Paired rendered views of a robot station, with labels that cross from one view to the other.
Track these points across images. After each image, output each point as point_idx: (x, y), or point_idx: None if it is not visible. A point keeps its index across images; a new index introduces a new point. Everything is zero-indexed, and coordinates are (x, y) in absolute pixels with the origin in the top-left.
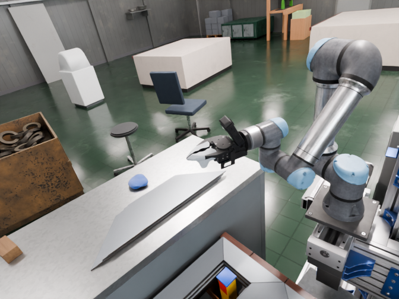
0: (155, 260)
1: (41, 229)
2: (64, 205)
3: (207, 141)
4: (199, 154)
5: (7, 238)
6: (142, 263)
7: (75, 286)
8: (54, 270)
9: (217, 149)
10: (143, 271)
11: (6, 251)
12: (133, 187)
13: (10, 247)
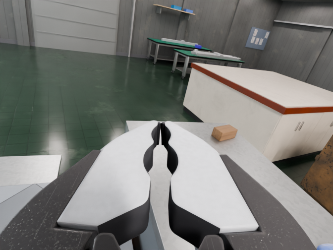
0: (155, 242)
1: (245, 152)
2: (279, 170)
3: (254, 223)
4: (133, 136)
5: (233, 130)
6: (153, 218)
7: (162, 159)
8: None
9: (76, 238)
10: (150, 224)
11: (218, 128)
12: (317, 249)
13: (222, 130)
